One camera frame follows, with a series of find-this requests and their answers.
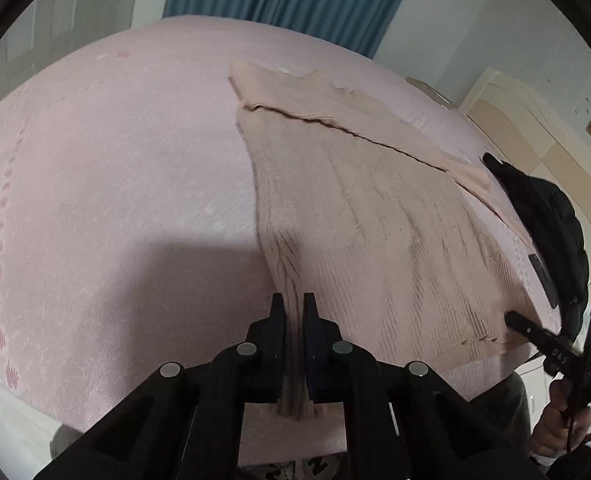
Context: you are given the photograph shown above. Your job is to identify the beige knitted sweater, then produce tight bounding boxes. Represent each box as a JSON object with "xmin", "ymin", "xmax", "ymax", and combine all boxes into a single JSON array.
[{"xmin": 228, "ymin": 60, "xmax": 510, "ymax": 421}]

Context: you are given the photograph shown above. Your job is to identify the person's right hand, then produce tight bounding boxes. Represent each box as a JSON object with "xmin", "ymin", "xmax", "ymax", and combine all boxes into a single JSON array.
[{"xmin": 529, "ymin": 378, "xmax": 591, "ymax": 458}]

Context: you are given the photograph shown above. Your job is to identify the black puffer jacket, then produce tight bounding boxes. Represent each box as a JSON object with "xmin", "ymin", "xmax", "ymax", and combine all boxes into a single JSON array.
[{"xmin": 482, "ymin": 153, "xmax": 589, "ymax": 340}]

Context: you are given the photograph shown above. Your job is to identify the pink bed cover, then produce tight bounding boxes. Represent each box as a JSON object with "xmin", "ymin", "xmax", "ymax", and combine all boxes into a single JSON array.
[{"xmin": 0, "ymin": 14, "xmax": 561, "ymax": 466}]

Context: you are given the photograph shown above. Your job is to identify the cream beige headboard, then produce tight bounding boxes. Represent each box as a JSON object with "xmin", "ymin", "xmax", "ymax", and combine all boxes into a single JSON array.
[{"xmin": 459, "ymin": 68, "xmax": 591, "ymax": 277}]

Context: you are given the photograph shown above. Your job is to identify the white wardrobe doors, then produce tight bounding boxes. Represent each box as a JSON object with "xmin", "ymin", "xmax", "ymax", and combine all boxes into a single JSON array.
[{"xmin": 0, "ymin": 0, "xmax": 135, "ymax": 100}]

